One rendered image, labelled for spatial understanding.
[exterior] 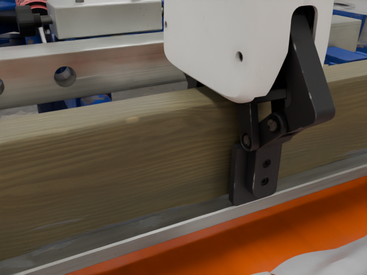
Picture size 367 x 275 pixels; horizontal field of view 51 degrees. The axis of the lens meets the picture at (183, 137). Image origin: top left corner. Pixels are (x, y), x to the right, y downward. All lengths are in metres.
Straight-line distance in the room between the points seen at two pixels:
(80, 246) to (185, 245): 0.08
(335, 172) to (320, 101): 0.12
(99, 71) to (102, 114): 0.22
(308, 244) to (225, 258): 0.06
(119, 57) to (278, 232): 0.24
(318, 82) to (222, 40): 0.05
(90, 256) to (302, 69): 0.14
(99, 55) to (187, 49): 0.20
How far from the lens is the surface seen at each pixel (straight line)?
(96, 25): 0.46
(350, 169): 0.29
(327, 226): 0.30
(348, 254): 0.27
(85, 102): 0.61
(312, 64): 0.18
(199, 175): 0.23
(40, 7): 0.62
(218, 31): 0.19
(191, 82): 0.25
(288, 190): 0.26
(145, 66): 0.43
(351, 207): 0.33
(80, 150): 0.19
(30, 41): 0.68
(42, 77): 0.41
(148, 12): 0.48
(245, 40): 0.17
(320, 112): 0.18
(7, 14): 0.88
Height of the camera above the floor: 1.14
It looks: 27 degrees down
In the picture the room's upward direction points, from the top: straight up
